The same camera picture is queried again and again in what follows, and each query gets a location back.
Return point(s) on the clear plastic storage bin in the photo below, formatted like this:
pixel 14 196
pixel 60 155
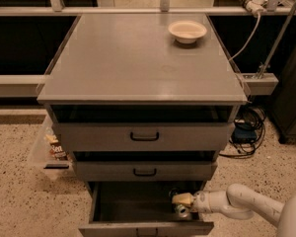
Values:
pixel 41 159

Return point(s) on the red snack package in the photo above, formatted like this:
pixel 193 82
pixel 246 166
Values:
pixel 56 150

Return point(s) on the grey middle drawer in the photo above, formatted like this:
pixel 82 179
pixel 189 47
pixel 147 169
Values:
pixel 144 171

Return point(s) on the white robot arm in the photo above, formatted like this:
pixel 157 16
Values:
pixel 240 202

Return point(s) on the grey bottom drawer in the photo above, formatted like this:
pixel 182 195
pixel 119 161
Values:
pixel 141 209

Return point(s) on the white paper bowl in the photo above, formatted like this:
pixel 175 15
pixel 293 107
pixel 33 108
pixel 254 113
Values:
pixel 187 32

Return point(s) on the crushed green soda can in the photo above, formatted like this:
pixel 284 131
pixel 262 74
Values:
pixel 181 210

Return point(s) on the grey metal rod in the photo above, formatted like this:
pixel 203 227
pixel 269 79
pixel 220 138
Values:
pixel 288 19

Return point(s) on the white power strip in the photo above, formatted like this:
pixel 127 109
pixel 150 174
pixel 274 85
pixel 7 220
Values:
pixel 253 6

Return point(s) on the grey top drawer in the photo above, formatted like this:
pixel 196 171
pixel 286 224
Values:
pixel 143 137

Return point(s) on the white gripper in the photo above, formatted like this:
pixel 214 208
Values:
pixel 200 199

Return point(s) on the grey drawer cabinet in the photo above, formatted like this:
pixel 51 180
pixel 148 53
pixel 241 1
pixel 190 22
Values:
pixel 127 68

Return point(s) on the grey drawer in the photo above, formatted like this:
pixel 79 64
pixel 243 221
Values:
pixel 144 171
pixel 141 209
pixel 143 137

